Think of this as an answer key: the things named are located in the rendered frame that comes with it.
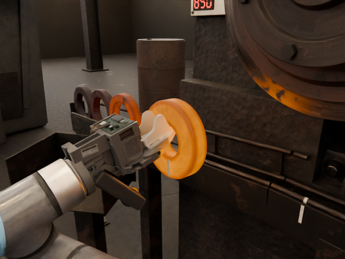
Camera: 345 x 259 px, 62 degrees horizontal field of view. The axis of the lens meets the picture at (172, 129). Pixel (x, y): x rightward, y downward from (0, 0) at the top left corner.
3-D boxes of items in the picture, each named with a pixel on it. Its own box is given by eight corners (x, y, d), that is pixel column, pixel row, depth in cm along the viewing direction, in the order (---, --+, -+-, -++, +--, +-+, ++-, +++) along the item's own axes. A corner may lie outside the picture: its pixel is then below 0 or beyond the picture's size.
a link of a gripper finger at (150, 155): (173, 140, 51) (132, 166, 46) (174, 147, 51) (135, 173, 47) (156, 133, 54) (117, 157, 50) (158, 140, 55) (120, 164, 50)
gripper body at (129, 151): (141, 119, 46) (73, 158, 40) (155, 163, 50) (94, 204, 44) (117, 110, 51) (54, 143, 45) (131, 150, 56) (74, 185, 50)
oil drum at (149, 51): (165, 103, 409) (164, 37, 379) (194, 111, 367) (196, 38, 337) (129, 110, 373) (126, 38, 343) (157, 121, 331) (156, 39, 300)
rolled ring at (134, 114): (104, 98, 115) (112, 97, 117) (115, 143, 116) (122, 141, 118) (127, 89, 101) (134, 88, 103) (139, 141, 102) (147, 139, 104)
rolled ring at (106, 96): (107, 91, 113) (115, 90, 115) (87, 88, 127) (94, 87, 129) (113, 136, 118) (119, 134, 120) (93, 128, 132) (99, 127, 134)
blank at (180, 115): (153, 97, 62) (139, 99, 60) (205, 99, 50) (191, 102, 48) (159, 165, 65) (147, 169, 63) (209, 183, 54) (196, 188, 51)
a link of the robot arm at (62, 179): (69, 222, 42) (50, 199, 48) (96, 204, 44) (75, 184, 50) (48, 183, 38) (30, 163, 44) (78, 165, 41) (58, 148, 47)
